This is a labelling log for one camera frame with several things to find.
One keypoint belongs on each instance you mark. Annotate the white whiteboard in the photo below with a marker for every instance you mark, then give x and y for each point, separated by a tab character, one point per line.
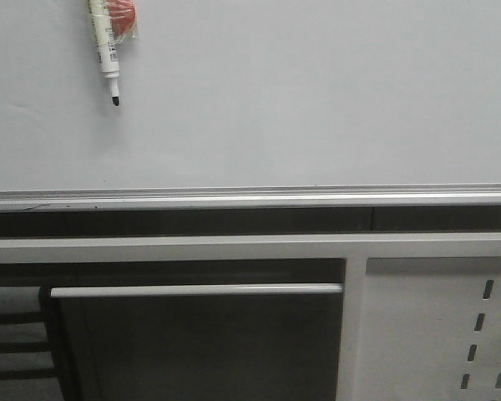
253	103

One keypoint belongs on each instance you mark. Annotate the red round magnet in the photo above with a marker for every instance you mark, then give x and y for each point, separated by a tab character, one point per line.
123	16

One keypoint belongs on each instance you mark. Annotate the black striped chair back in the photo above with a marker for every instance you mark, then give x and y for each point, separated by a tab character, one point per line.
27	370

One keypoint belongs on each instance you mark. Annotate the white whiteboard marker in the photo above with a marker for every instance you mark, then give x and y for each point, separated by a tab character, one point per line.
105	42

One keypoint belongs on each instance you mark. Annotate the dark grey panel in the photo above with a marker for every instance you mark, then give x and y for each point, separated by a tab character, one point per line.
210	342

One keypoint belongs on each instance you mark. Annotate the white perforated pegboard panel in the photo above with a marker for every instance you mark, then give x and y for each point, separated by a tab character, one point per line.
431	330

